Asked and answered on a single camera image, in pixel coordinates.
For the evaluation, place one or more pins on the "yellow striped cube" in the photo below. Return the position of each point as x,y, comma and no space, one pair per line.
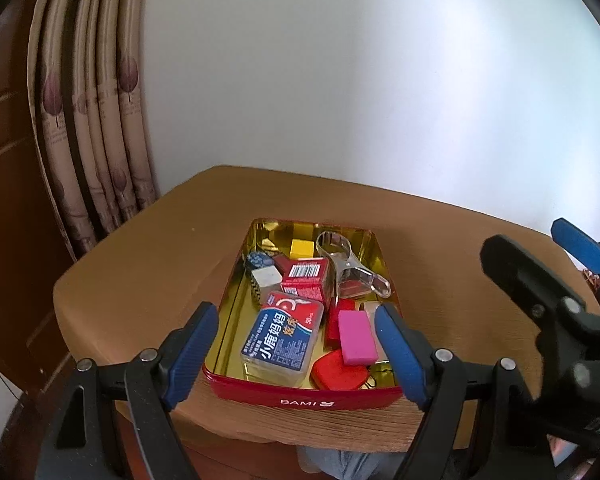
301,249

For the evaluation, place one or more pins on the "beige stick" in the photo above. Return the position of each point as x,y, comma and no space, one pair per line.
371,306

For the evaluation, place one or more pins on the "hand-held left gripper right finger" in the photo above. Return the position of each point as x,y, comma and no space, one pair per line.
400,355

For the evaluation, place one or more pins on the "pink block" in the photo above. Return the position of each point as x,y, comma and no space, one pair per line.
357,337

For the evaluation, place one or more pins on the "clear box red contents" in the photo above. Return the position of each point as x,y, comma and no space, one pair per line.
352,290

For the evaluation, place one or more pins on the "red rectangular box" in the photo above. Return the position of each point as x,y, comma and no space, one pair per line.
335,325

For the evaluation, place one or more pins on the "brown wooden door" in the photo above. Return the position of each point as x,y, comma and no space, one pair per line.
5,185

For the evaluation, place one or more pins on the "white zigzag block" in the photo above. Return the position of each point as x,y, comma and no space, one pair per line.
267,280

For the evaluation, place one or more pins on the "orange tape measure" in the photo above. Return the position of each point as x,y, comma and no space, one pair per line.
337,372

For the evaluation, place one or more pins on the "large metal clip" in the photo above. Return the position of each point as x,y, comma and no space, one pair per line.
340,260

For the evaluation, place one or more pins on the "beige leaf print curtain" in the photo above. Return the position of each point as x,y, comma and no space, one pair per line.
105,110

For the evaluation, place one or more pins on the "small red carton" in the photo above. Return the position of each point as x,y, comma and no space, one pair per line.
305,277

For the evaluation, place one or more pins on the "clear dental floss box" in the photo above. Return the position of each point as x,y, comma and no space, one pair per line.
280,340

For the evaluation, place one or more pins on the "red tin box gold interior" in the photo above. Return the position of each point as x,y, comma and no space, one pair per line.
290,400

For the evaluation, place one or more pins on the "person's grey trousers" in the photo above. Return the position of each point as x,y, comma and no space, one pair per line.
350,465

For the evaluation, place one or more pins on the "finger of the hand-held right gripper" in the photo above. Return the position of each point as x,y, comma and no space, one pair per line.
577,242
520,270

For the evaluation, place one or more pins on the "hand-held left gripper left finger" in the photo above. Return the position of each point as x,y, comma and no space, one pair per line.
190,355

